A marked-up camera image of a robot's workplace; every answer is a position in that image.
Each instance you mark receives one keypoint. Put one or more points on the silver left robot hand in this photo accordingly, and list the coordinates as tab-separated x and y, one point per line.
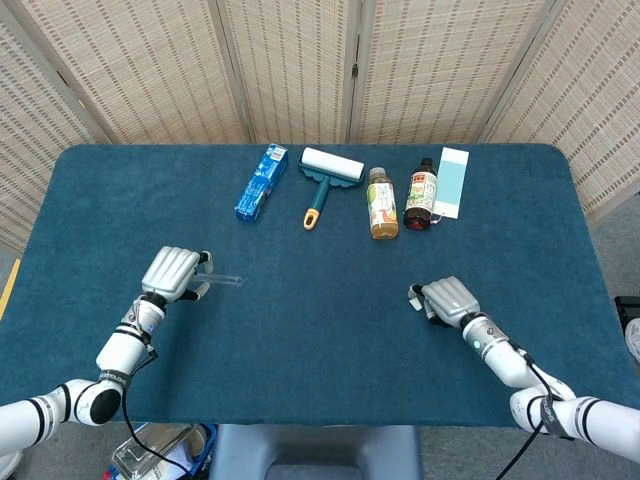
167	272

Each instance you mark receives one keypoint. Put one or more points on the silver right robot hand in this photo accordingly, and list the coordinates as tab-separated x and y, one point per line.
450	300

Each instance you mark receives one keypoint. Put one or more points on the transparent glass test tube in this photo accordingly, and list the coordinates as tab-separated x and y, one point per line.
225	280

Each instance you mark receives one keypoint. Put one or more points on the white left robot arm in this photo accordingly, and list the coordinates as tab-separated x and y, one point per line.
120	350

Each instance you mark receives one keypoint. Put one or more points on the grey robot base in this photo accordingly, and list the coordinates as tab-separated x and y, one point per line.
315	450

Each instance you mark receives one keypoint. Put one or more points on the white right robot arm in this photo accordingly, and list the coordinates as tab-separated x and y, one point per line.
500	355

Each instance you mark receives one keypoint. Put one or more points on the dark sauce bottle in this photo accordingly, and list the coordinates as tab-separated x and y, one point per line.
420	195

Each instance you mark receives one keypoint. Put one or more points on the yellow tea bottle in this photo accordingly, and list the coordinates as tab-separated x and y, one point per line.
384	205

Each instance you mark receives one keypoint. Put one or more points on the white light-blue flat packet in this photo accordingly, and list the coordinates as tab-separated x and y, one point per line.
452	180

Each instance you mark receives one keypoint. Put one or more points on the blue toothpaste box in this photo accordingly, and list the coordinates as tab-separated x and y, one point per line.
260	185

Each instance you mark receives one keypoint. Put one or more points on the blue table cloth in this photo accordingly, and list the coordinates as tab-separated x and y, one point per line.
320	325

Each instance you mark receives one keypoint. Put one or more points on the blue bin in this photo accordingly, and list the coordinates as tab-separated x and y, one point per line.
212	440

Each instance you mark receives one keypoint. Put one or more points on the black box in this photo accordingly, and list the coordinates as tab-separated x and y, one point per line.
627	310

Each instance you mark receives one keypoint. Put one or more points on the clear plastic box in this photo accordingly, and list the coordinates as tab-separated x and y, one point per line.
150	450

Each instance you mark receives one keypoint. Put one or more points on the green lint roller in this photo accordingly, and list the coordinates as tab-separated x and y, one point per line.
332	165

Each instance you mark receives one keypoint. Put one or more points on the woven folding screen panel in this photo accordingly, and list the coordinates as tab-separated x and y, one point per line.
590	100
35	150
435	70
145	75
295	70

